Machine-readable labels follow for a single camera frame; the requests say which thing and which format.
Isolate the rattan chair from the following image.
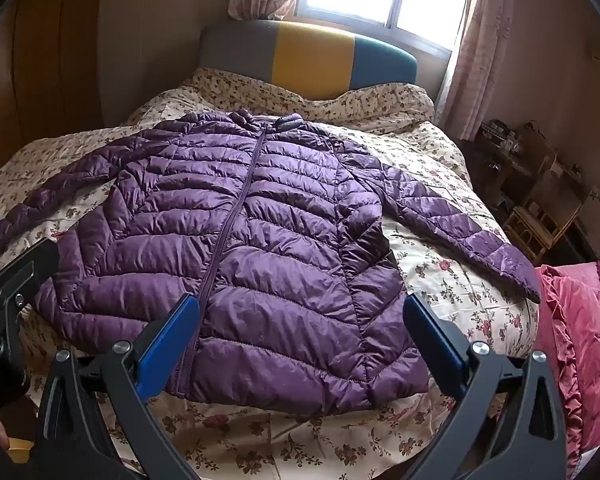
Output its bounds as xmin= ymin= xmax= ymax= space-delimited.
xmin=503 ymin=162 xmax=588 ymax=266

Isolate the grey yellow teal headboard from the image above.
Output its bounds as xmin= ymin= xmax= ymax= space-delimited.
xmin=199 ymin=20 xmax=417 ymax=100

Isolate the pink curtain right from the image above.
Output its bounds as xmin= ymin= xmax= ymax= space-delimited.
xmin=434 ymin=0 xmax=515 ymax=141

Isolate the wooden wardrobe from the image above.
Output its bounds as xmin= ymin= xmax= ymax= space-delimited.
xmin=0 ymin=0 xmax=104 ymax=168

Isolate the cluttered wooden side table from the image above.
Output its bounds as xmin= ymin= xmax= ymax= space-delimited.
xmin=460 ymin=119 xmax=556 ymax=210

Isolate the small-floral pillow bedding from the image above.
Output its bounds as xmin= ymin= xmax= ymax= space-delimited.
xmin=127 ymin=66 xmax=436 ymax=136

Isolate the purple quilted down jacket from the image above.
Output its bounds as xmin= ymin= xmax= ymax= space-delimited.
xmin=0 ymin=110 xmax=540 ymax=416

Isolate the pink ruffled quilt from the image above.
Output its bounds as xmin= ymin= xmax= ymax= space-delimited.
xmin=534 ymin=261 xmax=600 ymax=479

